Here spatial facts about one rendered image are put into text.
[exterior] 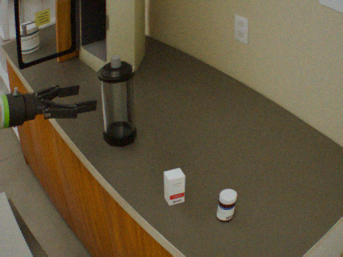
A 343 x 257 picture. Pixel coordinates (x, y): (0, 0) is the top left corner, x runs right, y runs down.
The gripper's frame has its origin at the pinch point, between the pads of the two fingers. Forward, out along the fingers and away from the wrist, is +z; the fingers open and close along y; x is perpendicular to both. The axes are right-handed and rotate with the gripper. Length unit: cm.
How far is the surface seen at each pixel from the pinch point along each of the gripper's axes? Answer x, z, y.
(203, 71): 4, 64, 17
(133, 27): -12, 37, 32
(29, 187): 111, 21, 107
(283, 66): -13, 69, -16
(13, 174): 112, 15, 127
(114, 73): -7.6, 7.7, -3.6
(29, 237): 25.0, -28.9, -23.7
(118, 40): -6.3, 31.4, 32.6
